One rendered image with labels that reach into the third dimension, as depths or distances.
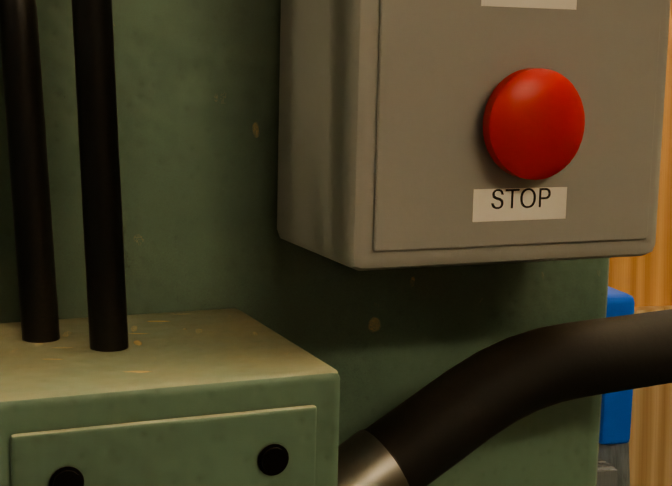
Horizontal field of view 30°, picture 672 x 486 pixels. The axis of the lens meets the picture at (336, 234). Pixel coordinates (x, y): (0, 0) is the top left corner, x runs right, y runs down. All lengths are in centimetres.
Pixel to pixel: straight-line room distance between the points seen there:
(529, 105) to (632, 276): 152
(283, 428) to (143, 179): 10
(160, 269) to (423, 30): 11
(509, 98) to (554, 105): 1
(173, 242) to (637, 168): 14
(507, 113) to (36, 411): 14
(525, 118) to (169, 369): 11
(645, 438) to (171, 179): 143
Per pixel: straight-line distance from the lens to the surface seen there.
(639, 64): 37
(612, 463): 127
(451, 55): 34
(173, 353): 33
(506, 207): 35
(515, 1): 35
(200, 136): 38
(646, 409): 175
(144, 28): 37
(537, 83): 34
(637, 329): 41
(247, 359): 32
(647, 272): 186
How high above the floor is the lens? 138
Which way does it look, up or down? 9 degrees down
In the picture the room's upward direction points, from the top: 1 degrees clockwise
